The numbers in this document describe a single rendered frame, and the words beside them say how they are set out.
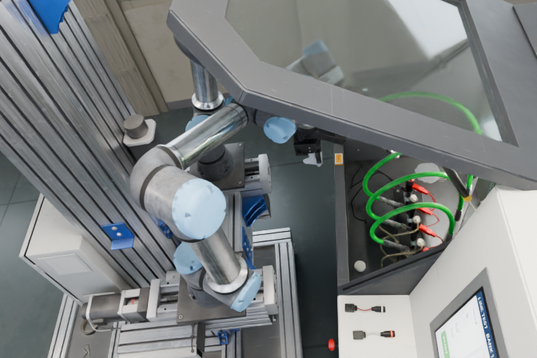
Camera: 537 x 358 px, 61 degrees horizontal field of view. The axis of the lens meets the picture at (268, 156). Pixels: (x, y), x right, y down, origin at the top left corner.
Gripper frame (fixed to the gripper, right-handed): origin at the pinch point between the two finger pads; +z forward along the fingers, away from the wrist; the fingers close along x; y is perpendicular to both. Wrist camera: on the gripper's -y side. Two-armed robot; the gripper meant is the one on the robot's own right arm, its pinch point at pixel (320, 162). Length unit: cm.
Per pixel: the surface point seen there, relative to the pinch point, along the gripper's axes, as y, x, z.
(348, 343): -6, 50, 23
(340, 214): -5.0, 3.4, 26.5
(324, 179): 8, -83, 122
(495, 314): -36, 58, -22
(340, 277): -4.2, 27.9, 26.5
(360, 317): -10.0, 42.3, 23.5
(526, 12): -64, -31, -28
